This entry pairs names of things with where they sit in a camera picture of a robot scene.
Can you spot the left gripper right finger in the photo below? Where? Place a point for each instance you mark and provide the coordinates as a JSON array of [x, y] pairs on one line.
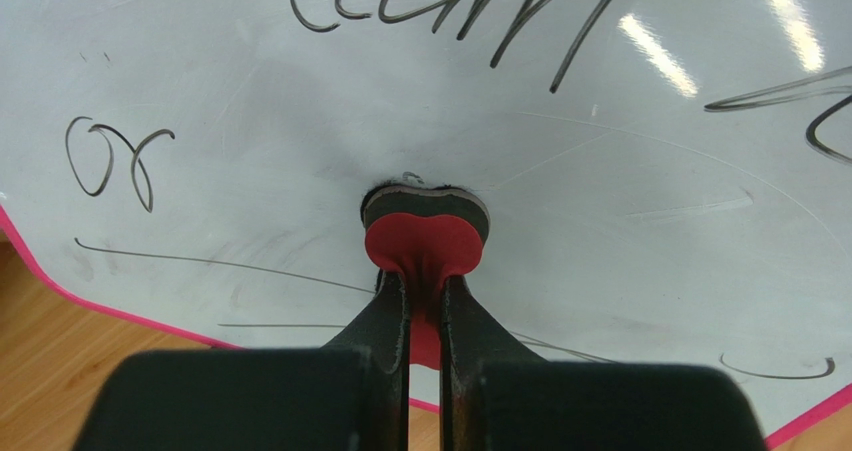
[[497, 394]]

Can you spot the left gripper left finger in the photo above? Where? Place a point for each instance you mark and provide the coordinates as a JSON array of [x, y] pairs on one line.
[[349, 394]]

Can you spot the red bone shaped eraser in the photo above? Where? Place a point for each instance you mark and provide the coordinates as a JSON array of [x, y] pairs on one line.
[[426, 235]]

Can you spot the pink framed whiteboard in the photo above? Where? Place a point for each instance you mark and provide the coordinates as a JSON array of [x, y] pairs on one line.
[[667, 180]]

